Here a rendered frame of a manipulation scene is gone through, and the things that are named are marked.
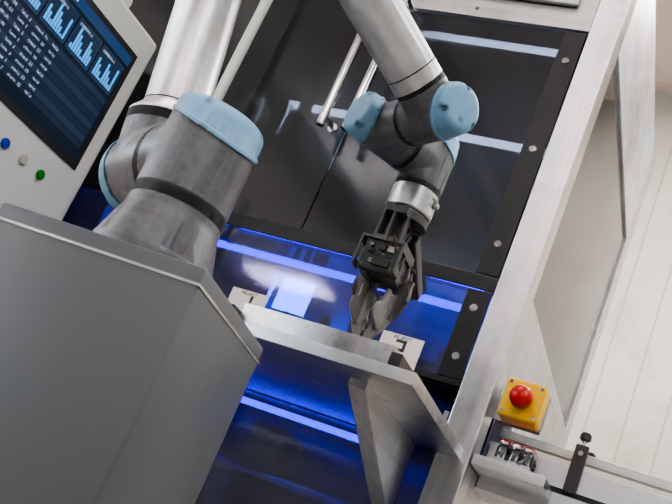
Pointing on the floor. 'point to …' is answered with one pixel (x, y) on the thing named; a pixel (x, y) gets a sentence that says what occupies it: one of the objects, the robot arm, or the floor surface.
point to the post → (528, 254)
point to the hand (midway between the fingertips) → (362, 338)
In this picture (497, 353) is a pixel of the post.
